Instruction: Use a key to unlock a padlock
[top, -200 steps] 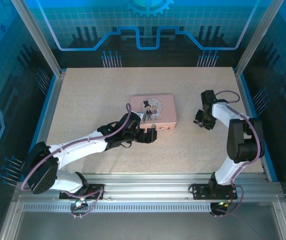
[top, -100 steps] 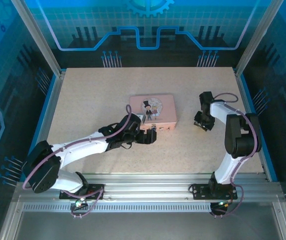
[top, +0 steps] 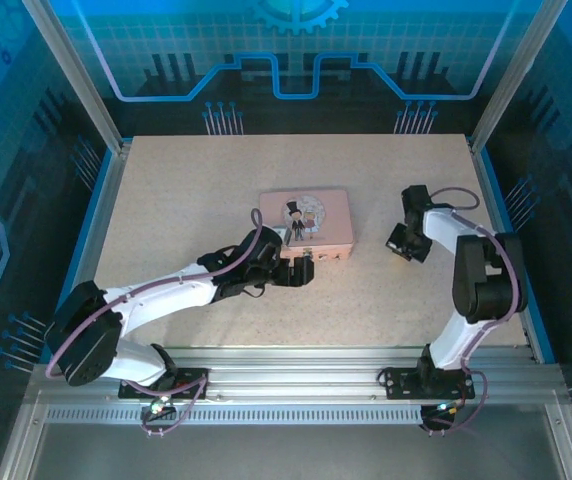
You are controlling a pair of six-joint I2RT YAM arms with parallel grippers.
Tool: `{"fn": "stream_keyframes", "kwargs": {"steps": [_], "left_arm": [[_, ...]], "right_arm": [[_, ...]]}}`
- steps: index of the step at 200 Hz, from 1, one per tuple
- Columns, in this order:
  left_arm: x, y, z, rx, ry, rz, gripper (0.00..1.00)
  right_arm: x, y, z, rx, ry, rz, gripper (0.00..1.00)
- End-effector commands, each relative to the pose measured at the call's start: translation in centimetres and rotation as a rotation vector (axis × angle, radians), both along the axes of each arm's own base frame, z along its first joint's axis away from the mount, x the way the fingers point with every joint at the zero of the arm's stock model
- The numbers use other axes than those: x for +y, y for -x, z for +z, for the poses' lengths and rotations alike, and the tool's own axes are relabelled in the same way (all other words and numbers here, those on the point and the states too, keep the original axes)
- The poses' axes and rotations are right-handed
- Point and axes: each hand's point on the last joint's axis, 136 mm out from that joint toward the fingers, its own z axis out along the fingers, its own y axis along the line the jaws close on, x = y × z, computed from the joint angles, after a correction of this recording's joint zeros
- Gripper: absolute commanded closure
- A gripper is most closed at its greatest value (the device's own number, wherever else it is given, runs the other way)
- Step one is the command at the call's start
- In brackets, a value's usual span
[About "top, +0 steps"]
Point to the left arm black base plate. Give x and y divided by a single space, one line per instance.
191 377

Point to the aluminium frame post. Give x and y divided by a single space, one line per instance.
73 75
516 70

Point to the left aluminium side rail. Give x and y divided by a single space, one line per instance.
93 240

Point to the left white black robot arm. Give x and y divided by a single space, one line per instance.
131 310

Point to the pink tin box cartoon couple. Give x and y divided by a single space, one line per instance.
311 215

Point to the aluminium mounting rail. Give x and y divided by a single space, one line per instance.
291 370

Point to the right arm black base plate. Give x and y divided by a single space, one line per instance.
401 382

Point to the aluminium side rail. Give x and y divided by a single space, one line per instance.
506 240
93 240

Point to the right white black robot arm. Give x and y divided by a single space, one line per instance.
481 285

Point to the left aluminium frame post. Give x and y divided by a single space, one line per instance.
73 75

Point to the right aluminium frame post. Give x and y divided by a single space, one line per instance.
516 70

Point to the right aluminium side rail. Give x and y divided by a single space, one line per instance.
506 240

